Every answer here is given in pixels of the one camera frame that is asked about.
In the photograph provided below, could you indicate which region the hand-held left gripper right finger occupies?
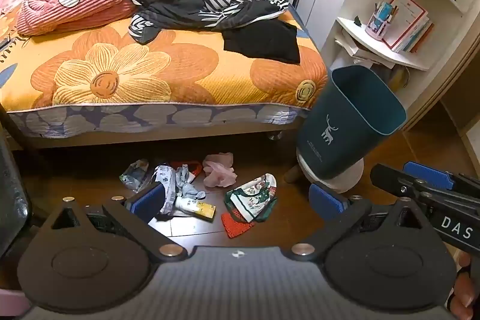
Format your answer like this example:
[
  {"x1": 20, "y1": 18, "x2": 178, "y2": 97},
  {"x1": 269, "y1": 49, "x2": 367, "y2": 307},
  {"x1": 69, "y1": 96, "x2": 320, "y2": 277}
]
[{"x1": 290, "y1": 183, "x2": 426, "y2": 261}]

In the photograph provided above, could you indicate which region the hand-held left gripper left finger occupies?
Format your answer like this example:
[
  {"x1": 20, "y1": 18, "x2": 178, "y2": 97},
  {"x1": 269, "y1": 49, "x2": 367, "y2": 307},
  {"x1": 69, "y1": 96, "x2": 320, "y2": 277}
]
[{"x1": 49, "y1": 183, "x2": 188, "y2": 262}]

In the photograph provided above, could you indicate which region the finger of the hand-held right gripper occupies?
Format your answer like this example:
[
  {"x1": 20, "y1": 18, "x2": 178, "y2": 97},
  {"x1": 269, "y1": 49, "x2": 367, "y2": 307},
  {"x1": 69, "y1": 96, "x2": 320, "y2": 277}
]
[
  {"x1": 370, "y1": 163, "x2": 436, "y2": 206},
  {"x1": 403, "y1": 161, "x2": 480, "y2": 195}
]

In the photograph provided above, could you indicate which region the clear plastic wrapper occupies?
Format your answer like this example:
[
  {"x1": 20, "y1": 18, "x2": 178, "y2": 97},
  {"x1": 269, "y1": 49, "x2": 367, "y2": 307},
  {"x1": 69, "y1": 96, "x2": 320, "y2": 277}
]
[{"x1": 119, "y1": 160, "x2": 151, "y2": 193}]

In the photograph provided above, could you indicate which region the grey tissue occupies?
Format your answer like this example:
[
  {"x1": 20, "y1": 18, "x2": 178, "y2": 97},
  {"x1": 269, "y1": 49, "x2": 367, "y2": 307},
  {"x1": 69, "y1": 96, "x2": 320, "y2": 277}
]
[{"x1": 174, "y1": 164, "x2": 207, "y2": 201}]

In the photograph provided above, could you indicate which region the red plastic wrapper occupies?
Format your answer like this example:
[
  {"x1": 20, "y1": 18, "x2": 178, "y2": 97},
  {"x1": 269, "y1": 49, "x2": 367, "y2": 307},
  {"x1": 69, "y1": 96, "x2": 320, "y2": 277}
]
[{"x1": 170, "y1": 160, "x2": 203, "y2": 183}]

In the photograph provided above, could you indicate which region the teal deer print bin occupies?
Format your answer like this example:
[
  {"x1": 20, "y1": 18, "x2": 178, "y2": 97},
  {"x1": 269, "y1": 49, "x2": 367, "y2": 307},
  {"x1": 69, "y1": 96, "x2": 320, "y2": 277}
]
[{"x1": 296, "y1": 66, "x2": 407, "y2": 181}]

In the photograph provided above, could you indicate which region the cookie print snack packet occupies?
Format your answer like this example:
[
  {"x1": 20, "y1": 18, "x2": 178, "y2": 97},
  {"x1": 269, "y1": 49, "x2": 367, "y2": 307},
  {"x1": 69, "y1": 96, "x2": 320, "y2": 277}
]
[{"x1": 224, "y1": 173, "x2": 278, "y2": 223}]

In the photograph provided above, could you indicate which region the pink plastic bag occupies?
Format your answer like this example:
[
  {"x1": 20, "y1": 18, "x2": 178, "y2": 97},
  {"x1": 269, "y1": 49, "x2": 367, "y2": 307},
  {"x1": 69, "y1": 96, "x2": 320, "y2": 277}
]
[{"x1": 202, "y1": 152, "x2": 238, "y2": 189}]

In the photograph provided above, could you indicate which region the red mesh net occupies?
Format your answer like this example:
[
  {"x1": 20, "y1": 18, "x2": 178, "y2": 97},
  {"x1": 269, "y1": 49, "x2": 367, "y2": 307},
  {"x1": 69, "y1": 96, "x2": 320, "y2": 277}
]
[{"x1": 220, "y1": 209, "x2": 256, "y2": 239}]

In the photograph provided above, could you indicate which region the person's right hand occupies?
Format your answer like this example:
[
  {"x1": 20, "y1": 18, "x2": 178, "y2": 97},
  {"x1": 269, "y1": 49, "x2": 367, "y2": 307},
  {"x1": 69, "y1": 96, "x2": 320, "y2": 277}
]
[{"x1": 446, "y1": 253, "x2": 476, "y2": 319}]

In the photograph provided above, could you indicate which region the white round stool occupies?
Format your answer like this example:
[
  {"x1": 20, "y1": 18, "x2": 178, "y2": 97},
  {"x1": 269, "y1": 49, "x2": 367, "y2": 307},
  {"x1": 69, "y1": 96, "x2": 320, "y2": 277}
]
[{"x1": 284, "y1": 151, "x2": 364, "y2": 193}]

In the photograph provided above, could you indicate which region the white corner shelf unit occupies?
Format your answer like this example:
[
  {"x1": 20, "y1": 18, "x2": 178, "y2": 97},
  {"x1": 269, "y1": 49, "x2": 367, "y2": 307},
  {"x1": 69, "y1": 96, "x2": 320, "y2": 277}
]
[{"x1": 320, "y1": 0, "x2": 480, "y2": 127}]

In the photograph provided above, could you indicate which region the orange floral bedspread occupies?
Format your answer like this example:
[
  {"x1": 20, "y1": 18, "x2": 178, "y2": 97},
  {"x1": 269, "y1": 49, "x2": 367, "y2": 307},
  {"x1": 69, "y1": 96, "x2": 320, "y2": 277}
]
[{"x1": 0, "y1": 3, "x2": 329, "y2": 139}]

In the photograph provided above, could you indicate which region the stack of loose papers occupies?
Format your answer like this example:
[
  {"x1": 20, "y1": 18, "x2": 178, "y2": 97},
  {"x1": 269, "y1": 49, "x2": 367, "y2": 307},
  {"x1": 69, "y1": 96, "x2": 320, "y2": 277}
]
[{"x1": 334, "y1": 29, "x2": 394, "y2": 68}]

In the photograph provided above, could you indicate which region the dark bag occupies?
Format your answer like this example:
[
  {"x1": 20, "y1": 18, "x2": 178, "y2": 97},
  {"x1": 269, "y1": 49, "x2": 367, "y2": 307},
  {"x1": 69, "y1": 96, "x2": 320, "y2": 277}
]
[{"x1": 0, "y1": 106, "x2": 33, "y2": 258}]

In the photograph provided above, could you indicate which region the red bordered book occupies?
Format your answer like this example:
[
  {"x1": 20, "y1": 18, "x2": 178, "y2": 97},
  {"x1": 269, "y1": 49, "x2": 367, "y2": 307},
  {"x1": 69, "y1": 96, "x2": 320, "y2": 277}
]
[{"x1": 382, "y1": 0, "x2": 429, "y2": 51}]

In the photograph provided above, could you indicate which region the pink pen holder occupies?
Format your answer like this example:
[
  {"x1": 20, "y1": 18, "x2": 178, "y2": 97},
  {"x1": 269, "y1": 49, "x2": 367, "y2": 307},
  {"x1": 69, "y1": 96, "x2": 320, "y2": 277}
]
[{"x1": 367, "y1": 1, "x2": 398, "y2": 41}]

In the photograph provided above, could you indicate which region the black folded garment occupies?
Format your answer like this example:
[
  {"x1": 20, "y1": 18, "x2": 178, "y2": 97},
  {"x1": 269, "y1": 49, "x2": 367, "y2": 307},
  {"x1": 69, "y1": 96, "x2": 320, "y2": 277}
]
[{"x1": 223, "y1": 20, "x2": 301, "y2": 65}]

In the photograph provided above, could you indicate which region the wooden bed frame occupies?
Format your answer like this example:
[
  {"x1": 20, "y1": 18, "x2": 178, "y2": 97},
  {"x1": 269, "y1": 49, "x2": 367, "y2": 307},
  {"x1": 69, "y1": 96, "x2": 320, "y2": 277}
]
[{"x1": 7, "y1": 118, "x2": 301, "y2": 151}]

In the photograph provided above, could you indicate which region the wooden door frame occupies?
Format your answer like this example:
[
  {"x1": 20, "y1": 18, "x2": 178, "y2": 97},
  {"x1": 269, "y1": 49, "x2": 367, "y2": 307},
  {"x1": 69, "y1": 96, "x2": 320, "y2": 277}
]
[{"x1": 403, "y1": 14, "x2": 480, "y2": 135}]

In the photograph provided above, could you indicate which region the pink corduroy pillow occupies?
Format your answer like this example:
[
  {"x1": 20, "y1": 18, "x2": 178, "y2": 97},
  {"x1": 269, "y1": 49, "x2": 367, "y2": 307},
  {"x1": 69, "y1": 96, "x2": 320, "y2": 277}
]
[{"x1": 17, "y1": 0, "x2": 137, "y2": 37}]

